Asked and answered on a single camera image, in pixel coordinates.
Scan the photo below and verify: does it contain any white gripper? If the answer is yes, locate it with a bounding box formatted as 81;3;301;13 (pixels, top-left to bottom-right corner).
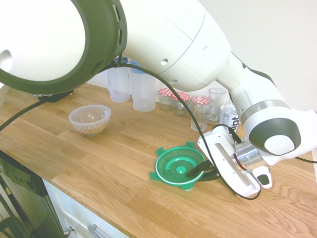
185;130;262;198

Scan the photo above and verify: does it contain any green round container lid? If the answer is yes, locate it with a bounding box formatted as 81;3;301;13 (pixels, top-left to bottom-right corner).
149;140;211;192

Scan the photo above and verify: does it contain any glass jar red checkered lid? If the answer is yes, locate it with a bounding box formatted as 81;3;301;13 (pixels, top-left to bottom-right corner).
158;88;174;111
190;95;213;107
171;92;191;117

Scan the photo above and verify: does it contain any clear pitcher light blue lid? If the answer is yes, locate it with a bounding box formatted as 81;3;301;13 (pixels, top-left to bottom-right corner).
129;64;157;112

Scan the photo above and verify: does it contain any clear pitcher dark navy lid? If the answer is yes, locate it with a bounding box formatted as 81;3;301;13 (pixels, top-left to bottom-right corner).
106;56;131;103

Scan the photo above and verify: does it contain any clear plastic food bowl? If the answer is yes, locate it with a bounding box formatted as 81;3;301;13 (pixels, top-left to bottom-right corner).
68;104;111;136

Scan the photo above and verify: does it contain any faceted glass tumbler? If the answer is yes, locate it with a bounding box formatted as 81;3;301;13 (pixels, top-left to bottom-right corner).
190;102;213;132

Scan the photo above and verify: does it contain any hint water bottle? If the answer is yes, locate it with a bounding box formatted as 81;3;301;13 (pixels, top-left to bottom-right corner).
219;104;245;136

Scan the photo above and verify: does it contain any tall footed drinking glass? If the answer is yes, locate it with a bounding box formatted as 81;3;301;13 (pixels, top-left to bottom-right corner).
208;87;227;124

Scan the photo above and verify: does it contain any oat cereal rings pile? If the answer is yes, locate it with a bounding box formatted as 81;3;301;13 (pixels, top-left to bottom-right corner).
75;121;108;136

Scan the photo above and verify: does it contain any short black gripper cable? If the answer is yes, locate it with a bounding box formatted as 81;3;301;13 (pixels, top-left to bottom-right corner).
209;123;242;145

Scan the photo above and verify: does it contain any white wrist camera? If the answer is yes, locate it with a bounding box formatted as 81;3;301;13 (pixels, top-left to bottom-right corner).
252;166;272;189

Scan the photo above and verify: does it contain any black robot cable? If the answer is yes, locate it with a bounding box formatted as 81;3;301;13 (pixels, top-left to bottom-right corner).
0;56;262;199

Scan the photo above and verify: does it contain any metal drawer handle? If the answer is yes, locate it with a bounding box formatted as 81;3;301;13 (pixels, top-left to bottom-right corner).
87;224;109;238

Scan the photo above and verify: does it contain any white drawer with metal handle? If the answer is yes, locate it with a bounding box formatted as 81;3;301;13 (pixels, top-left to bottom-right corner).
43;178;129;238

